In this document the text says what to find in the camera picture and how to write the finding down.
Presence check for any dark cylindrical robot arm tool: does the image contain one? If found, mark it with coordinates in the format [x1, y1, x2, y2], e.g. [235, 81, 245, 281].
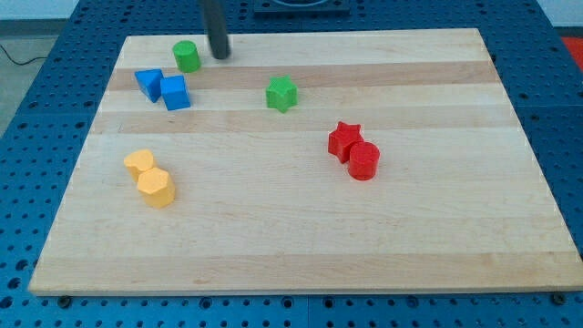
[198, 0, 230, 60]

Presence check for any red star block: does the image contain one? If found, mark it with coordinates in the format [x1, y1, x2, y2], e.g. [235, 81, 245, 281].
[328, 121, 363, 163]

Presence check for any green star block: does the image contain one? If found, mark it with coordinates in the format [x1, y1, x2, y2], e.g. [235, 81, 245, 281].
[265, 76, 298, 113]

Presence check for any red cylinder block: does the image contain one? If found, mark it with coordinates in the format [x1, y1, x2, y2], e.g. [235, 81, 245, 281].
[348, 141, 381, 180]

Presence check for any light wooden board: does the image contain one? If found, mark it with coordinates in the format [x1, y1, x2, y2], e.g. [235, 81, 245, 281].
[29, 28, 582, 296]

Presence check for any yellow hexagon block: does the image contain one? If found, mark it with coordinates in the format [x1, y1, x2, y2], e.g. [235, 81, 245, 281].
[137, 168, 176, 209]

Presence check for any blue cube block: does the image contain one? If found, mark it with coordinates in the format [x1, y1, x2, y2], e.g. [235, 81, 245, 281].
[160, 76, 190, 110]

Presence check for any green cylinder block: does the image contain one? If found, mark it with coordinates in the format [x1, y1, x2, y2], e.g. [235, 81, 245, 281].
[172, 40, 201, 73]

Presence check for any yellow heart block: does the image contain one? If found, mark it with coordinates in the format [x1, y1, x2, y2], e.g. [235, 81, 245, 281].
[123, 149, 157, 182]

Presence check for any blue triangle block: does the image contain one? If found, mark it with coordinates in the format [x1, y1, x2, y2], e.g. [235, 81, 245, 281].
[134, 68, 163, 103]

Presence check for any red object at right edge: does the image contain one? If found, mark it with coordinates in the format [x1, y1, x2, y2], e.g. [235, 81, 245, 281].
[561, 36, 583, 70]

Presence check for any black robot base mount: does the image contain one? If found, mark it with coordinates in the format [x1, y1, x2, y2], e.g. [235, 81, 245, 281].
[251, 0, 351, 16]

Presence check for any black cable on floor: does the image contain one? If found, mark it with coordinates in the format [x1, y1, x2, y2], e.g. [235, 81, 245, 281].
[0, 43, 49, 67]

